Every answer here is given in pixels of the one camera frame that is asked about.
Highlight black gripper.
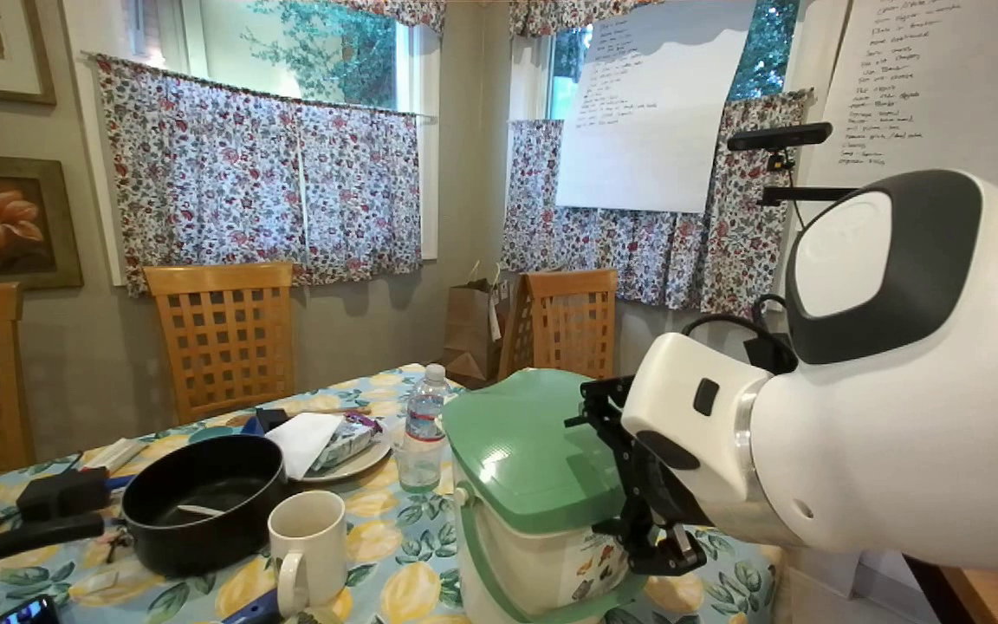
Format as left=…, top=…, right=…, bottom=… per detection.
left=566, top=379, right=714, bottom=580

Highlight green bucket lid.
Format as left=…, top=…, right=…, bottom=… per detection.
left=439, top=365, right=632, bottom=538

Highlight clear plastic water bottle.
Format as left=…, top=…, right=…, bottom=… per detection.
left=396, top=361, right=454, bottom=497

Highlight brown paper bag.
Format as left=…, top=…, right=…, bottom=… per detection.
left=439, top=274, right=517, bottom=391

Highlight lemon print tablecloth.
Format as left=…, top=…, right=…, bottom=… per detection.
left=0, top=361, right=788, bottom=624

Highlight floral print curtain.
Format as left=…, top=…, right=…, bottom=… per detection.
left=90, top=52, right=425, bottom=294
left=499, top=86, right=819, bottom=319

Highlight white plate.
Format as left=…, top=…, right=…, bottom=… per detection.
left=274, top=412, right=400, bottom=488

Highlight silver snack package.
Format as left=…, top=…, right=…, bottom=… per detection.
left=305, top=415, right=387, bottom=477

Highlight white mug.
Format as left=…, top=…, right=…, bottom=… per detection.
left=264, top=488, right=352, bottom=620

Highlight white napkin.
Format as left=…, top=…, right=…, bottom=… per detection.
left=264, top=410, right=345, bottom=482

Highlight white handwritten paper sheet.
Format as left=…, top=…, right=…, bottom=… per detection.
left=551, top=0, right=759, bottom=217
left=793, top=0, right=998, bottom=214

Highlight dark blue small object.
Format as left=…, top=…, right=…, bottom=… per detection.
left=218, top=585, right=286, bottom=624

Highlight black cooking pot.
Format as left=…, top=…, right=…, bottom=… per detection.
left=0, top=432, right=292, bottom=583

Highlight floral curtain valance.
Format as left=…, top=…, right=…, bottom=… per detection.
left=506, top=0, right=669, bottom=44
left=330, top=0, right=454, bottom=35

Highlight white papers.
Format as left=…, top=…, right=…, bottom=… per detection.
left=77, top=432, right=164, bottom=477

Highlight small black box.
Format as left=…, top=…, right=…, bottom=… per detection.
left=14, top=465, right=115, bottom=528

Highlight black phone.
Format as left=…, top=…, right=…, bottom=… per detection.
left=0, top=592, right=61, bottom=624

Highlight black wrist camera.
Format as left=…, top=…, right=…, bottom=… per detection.
left=743, top=326, right=803, bottom=379

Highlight black camera on stand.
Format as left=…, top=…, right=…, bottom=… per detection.
left=724, top=118, right=860, bottom=210

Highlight flower painting dark frame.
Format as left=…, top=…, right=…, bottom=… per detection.
left=0, top=153, right=87, bottom=294

